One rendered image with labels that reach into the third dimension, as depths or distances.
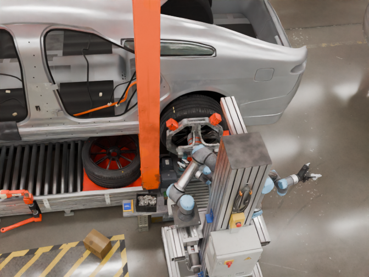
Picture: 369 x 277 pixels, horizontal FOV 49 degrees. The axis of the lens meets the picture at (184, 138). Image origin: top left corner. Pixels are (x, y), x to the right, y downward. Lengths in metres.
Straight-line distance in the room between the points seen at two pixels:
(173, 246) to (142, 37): 1.76
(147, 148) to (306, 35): 4.15
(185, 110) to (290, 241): 1.80
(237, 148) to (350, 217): 2.67
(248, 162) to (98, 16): 1.76
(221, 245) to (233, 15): 3.26
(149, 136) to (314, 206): 2.27
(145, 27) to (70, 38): 2.71
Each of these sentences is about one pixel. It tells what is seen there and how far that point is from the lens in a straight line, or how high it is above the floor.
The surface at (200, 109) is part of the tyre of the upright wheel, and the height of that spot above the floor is 1.18.
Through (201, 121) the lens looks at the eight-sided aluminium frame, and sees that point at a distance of 3.73.
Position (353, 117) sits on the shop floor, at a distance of 5.85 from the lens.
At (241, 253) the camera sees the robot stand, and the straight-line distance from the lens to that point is 2.98.
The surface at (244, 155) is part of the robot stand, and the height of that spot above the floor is 2.03.
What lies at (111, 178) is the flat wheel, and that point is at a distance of 4.12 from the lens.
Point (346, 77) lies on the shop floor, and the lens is 6.38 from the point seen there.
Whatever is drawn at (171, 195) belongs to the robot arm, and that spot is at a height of 1.01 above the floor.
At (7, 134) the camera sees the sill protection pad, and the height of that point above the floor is 0.89.
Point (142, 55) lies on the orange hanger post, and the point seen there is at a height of 2.20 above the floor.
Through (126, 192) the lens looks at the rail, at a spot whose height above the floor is 0.38.
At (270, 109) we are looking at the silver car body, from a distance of 4.14.
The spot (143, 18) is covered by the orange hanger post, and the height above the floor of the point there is 2.48.
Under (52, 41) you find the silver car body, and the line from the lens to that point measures 5.19.
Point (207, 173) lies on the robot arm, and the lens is 3.58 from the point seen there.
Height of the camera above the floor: 3.93
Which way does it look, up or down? 52 degrees down
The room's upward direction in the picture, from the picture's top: 5 degrees clockwise
